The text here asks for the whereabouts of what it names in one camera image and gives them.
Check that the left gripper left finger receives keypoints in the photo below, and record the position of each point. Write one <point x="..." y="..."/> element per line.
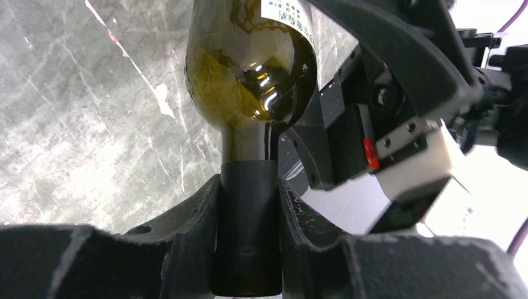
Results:
<point x="169" y="256"/>

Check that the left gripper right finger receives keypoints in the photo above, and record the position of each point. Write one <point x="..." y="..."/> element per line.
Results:
<point x="320" y="260"/>

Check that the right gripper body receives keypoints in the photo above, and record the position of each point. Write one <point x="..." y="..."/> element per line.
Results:
<point x="335" y="139"/>

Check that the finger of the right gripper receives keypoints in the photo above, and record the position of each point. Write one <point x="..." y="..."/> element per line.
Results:
<point x="418" y="42"/>

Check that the green wine bottle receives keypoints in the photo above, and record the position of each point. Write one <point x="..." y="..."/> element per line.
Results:
<point x="251" y="72"/>

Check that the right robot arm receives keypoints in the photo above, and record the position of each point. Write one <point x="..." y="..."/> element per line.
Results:
<point x="499" y="118"/>

